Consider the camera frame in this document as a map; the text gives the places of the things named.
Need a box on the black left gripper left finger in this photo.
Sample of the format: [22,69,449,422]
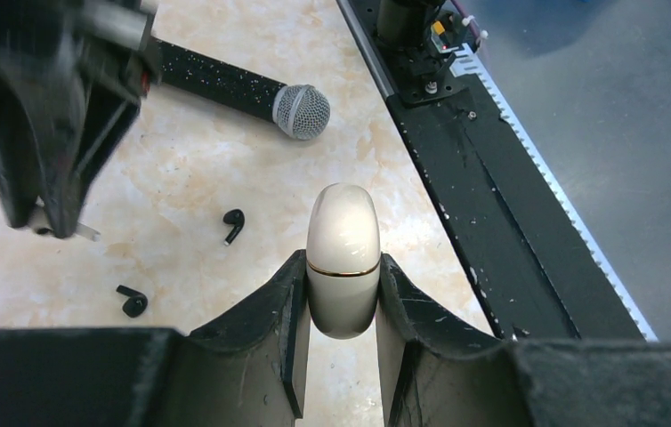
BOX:
[0,250,310,426]

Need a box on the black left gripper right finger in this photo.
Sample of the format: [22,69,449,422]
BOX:
[376,254,671,426]

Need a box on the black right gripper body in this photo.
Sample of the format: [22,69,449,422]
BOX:
[0,1,161,104]

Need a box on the white earbud charging case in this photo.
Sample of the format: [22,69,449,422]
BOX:
[306,183,381,340]

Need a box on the white earbud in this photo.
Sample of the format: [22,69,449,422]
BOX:
[27,203,101,242]

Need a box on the black microphone grey head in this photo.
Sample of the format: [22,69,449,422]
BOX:
[156,38,331,141]

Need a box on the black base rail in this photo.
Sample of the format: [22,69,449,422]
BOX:
[343,1,655,341]

